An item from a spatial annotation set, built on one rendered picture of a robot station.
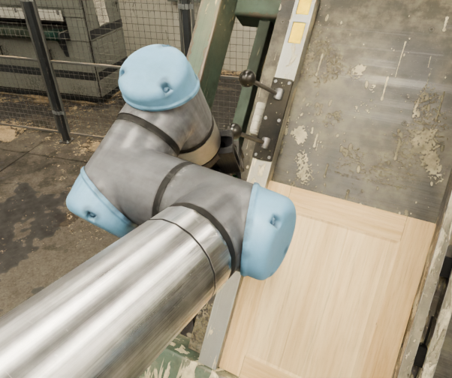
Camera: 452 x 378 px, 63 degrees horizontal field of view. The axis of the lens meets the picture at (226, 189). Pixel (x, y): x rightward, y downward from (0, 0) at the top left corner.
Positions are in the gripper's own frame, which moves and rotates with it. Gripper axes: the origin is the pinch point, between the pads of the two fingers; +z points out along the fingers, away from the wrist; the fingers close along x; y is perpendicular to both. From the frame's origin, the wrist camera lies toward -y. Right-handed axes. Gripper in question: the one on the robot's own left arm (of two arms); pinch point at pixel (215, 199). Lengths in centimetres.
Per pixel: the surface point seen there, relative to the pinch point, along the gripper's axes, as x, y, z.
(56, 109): 195, -201, 193
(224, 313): -17.2, -5.9, 31.7
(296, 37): 42.5, 19.5, 6.9
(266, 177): 12.4, 8.5, 19.1
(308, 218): 2.4, 17.0, 23.4
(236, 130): 18.2, 3.9, 5.8
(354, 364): -29.4, 23.1, 32.9
